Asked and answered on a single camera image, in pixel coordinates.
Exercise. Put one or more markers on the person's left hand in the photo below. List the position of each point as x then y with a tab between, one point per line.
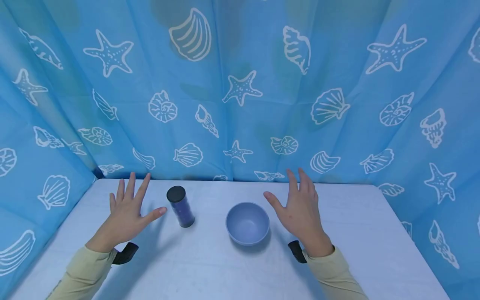
122	221

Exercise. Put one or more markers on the person's right hand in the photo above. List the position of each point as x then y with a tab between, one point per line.
302	216

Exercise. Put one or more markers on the person's left thumb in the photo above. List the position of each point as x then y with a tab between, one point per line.
154	216

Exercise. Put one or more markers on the person's right index finger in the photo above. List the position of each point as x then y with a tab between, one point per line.
292	181

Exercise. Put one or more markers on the person's left little finger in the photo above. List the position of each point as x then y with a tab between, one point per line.
112	201

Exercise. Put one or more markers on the person's left index finger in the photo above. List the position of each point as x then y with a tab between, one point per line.
143	188

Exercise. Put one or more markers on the person's left middle finger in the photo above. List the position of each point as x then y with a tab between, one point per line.
130	185

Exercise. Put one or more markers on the person's left ring finger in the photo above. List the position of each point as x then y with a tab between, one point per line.
120	191

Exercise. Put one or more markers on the person's right thumb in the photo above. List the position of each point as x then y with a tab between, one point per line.
273	201

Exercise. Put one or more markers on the person's right fingers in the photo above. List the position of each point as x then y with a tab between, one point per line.
309	186

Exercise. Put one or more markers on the person's left forearm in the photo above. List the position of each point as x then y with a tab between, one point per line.
84	275

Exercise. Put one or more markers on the person's right forearm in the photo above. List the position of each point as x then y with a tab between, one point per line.
333	277

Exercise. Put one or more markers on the dark blue black-capped canister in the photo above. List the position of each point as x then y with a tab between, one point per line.
180	206

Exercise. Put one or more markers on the blue bowl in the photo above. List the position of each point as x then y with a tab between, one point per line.
247	223

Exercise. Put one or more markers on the black wrist band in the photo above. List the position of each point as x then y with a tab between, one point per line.
297	251
125	253

